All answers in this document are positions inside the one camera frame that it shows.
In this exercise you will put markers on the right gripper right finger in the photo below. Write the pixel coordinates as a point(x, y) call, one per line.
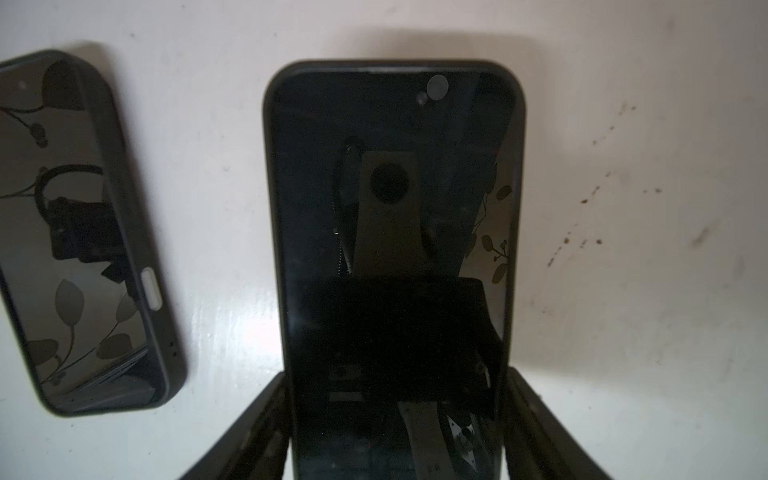
point(536, 444)

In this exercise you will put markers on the phone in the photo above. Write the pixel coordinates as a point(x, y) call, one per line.
point(395, 192)
point(80, 275)

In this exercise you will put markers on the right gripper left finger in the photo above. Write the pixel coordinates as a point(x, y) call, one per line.
point(256, 445)

